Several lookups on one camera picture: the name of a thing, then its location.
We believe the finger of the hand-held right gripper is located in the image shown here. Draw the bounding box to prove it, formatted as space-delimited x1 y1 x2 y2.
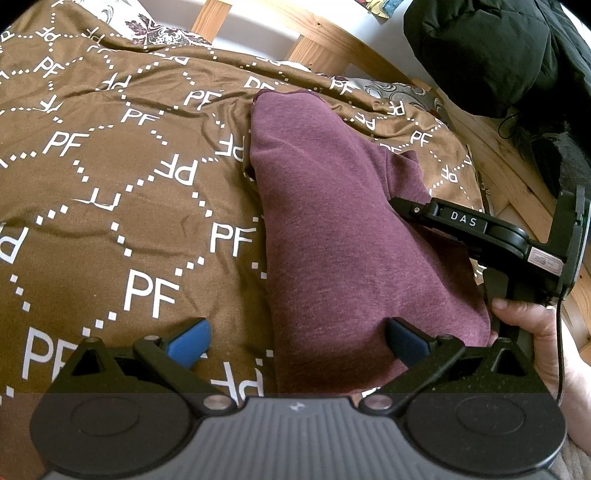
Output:
389 196 491 238

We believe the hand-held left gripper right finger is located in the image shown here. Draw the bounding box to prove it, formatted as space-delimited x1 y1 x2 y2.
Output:
358 318 533 416

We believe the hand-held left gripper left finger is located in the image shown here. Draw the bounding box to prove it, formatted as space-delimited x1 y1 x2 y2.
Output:
69 318 237 414

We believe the maroon shirt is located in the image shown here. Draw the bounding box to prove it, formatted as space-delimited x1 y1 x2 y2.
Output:
247 89 492 398

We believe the person's right hand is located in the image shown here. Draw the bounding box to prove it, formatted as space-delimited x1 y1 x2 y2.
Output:
491 298 591 418

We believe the grey swirl patterned pillow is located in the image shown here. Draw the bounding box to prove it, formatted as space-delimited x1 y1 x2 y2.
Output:
323 74 437 112

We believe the black jacket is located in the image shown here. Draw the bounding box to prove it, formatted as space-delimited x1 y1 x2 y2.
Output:
403 0 591 195

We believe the brown printed blanket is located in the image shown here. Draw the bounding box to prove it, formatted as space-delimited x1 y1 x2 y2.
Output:
0 0 490 407

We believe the white floral patterned pillow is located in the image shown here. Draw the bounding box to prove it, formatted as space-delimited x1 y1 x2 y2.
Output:
98 0 214 48

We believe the wooden bed frame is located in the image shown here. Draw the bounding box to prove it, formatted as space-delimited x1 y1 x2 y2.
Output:
191 0 591 352

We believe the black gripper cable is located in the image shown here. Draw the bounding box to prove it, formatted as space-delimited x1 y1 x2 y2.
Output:
554 295 568 407

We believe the colourful wall poster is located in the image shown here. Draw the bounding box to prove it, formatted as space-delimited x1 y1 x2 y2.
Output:
362 0 409 21

